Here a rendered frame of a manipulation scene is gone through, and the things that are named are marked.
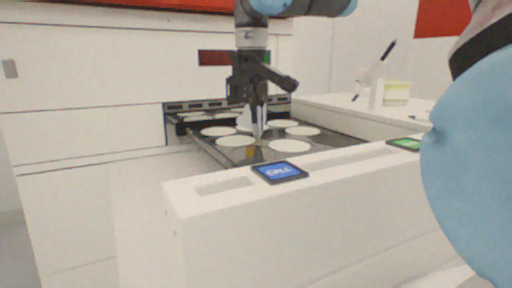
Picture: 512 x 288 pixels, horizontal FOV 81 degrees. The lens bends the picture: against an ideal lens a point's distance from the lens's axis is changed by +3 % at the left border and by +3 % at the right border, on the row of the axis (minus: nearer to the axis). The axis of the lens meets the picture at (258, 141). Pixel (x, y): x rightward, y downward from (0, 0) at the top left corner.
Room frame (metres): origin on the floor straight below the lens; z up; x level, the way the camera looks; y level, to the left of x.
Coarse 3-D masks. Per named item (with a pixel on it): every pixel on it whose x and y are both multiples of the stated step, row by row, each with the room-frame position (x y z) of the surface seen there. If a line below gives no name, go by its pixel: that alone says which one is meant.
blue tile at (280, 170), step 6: (258, 168) 0.36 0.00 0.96; (264, 168) 0.36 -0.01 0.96; (270, 168) 0.36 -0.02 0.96; (276, 168) 0.36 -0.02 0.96; (282, 168) 0.36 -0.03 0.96; (288, 168) 0.36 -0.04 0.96; (264, 174) 0.34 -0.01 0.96; (270, 174) 0.34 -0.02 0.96; (276, 174) 0.34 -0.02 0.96; (282, 174) 0.34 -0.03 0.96; (288, 174) 0.34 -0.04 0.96; (294, 174) 0.34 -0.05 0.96
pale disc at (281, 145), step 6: (270, 144) 0.68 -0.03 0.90; (276, 144) 0.68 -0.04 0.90; (282, 144) 0.68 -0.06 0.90; (288, 144) 0.68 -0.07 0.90; (294, 144) 0.68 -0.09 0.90; (300, 144) 0.68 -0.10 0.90; (306, 144) 0.68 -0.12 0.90; (282, 150) 0.63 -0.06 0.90; (288, 150) 0.63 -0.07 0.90; (294, 150) 0.63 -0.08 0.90; (300, 150) 0.63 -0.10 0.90
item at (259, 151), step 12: (240, 132) 0.80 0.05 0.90; (252, 132) 0.80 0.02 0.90; (264, 132) 0.80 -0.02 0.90; (276, 132) 0.80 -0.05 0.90; (324, 132) 0.80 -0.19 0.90; (216, 144) 0.68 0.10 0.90; (252, 144) 0.68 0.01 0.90; (264, 144) 0.68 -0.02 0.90; (312, 144) 0.68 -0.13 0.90; (324, 144) 0.68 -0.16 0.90; (336, 144) 0.68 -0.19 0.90; (348, 144) 0.68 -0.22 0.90; (228, 156) 0.59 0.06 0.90; (240, 156) 0.59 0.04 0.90; (252, 156) 0.59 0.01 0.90; (264, 156) 0.59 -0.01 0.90; (276, 156) 0.59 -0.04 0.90; (288, 156) 0.59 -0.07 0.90
